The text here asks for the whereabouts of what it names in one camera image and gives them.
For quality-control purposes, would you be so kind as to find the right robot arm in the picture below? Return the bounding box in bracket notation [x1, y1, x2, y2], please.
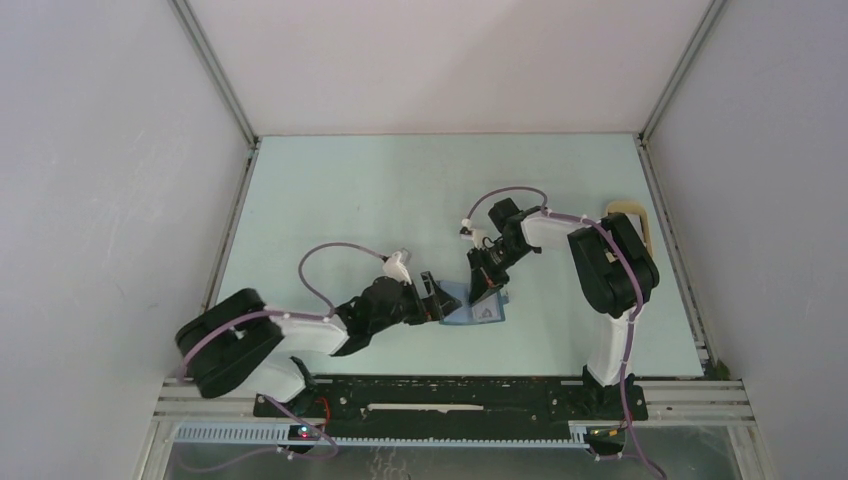
[460, 198, 660, 418]

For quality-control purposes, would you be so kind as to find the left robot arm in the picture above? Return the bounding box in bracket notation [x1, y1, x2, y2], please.
[175, 271, 463, 417]

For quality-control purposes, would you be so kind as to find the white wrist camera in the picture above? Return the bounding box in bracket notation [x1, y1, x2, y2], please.
[382, 249, 413, 284]
[459, 218, 487, 249]

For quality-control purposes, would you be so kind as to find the blue card holder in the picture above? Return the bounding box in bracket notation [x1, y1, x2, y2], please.
[438, 281, 510, 326]

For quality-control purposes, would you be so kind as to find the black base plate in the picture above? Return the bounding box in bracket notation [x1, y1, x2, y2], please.
[253, 375, 648, 441]

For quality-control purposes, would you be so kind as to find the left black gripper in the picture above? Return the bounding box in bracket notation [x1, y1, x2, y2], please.
[369, 271, 459, 335]

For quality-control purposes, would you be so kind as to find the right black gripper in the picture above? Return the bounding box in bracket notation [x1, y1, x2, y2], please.
[468, 238, 535, 305]

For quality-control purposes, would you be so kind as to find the beige oval tray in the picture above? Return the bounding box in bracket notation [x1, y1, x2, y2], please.
[605, 200, 654, 256]

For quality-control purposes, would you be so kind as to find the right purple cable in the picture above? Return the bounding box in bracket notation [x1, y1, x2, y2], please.
[463, 186, 667, 478]

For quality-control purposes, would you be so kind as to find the aluminium frame rail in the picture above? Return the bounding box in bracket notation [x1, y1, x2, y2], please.
[153, 375, 755, 427]

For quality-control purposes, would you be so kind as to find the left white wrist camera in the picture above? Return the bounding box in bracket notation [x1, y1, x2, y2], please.
[382, 249, 413, 284]

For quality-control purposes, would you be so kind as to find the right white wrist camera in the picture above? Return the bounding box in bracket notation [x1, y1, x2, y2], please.
[459, 218, 487, 249]

